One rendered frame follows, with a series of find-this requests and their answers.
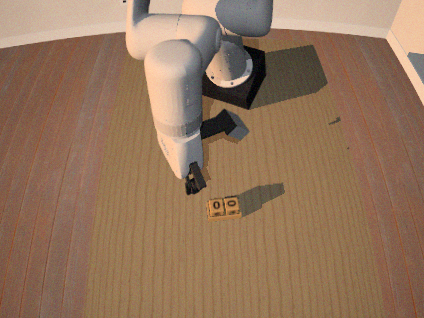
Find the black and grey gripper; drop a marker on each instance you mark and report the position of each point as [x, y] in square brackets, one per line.
[182, 153]

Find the orange calendar cube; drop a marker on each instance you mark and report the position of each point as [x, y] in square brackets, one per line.
[216, 207]
[231, 206]

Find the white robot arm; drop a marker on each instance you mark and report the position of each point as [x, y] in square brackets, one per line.
[174, 68]

